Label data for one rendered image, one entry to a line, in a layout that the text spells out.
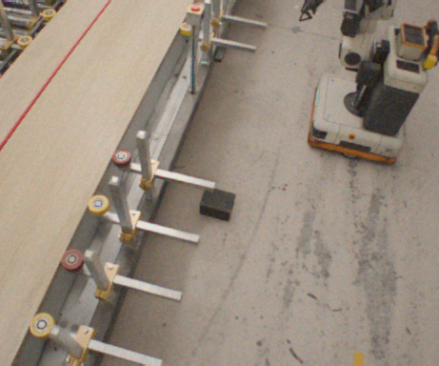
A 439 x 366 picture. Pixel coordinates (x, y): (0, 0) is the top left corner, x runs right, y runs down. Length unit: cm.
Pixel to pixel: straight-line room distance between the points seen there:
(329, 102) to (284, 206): 85
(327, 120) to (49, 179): 192
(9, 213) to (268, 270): 150
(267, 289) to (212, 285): 32
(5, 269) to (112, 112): 84
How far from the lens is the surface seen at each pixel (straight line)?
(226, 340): 235
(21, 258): 164
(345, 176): 303
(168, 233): 166
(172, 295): 154
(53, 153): 187
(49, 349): 179
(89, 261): 134
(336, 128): 293
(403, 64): 275
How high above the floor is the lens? 228
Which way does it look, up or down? 55 degrees down
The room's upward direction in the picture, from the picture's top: 6 degrees clockwise
